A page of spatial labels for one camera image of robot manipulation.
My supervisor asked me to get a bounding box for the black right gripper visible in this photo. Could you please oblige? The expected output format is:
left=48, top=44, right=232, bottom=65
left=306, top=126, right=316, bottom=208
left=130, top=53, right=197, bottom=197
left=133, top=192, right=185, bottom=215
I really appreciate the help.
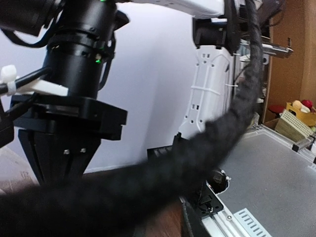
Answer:
left=15, top=0, right=128, bottom=185

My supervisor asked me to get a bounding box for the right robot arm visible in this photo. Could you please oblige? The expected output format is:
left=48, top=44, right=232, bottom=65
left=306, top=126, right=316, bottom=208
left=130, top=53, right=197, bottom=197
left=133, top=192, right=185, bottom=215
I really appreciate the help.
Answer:
left=0, top=0, right=245, bottom=184

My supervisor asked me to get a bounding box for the beige perforated crate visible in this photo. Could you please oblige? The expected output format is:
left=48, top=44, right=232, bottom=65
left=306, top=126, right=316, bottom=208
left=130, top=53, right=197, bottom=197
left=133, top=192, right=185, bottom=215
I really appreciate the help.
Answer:
left=275, top=110, right=314, bottom=142

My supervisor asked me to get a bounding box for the yellow crate with toys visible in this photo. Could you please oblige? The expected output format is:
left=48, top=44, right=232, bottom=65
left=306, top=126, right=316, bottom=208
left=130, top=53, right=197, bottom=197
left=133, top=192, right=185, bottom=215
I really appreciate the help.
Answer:
left=286, top=102, right=316, bottom=127

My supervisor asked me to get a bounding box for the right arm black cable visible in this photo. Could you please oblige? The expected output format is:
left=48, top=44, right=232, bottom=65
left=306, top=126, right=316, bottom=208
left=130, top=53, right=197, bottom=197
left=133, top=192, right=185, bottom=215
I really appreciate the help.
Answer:
left=0, top=0, right=264, bottom=237

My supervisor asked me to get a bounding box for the front aluminium frame rail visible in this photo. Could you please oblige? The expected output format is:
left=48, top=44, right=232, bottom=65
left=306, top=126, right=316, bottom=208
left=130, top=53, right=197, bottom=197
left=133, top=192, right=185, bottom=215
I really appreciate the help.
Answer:
left=202, top=123, right=316, bottom=237

